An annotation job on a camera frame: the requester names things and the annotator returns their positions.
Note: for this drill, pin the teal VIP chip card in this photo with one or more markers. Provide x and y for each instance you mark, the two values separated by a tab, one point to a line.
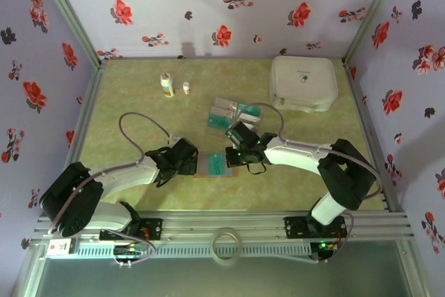
250	110
219	122
216	164

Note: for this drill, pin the clear acrylic card display stand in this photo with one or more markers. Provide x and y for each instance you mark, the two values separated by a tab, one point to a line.
234	111

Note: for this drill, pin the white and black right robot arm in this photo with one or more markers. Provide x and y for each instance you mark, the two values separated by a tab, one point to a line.
295	154

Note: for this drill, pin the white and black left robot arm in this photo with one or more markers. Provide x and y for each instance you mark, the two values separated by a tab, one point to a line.
128	175

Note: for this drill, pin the small white medicine bottle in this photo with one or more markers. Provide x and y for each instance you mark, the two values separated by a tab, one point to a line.
186	88

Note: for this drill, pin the tall white medicine bottle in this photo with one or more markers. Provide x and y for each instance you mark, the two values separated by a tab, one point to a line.
167	85

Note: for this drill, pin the white zip medicine pouch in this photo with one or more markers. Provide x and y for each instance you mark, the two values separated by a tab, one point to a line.
304	81

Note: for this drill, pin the green circuit board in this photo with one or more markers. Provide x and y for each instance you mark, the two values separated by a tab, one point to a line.
130	251

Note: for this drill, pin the white box with red label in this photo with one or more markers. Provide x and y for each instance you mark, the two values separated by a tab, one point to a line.
60	248

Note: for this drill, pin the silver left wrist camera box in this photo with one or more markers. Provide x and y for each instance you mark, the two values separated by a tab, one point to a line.
175	138

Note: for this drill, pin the aluminium frame rail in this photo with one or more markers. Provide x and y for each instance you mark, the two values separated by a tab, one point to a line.
222	222

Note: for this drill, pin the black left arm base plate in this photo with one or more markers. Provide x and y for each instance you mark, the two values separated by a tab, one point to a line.
153	229

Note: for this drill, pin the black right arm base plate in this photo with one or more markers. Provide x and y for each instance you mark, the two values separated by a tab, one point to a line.
295	227

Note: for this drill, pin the aluminium corner post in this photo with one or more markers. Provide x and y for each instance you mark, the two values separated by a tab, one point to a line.
66	12
372	12

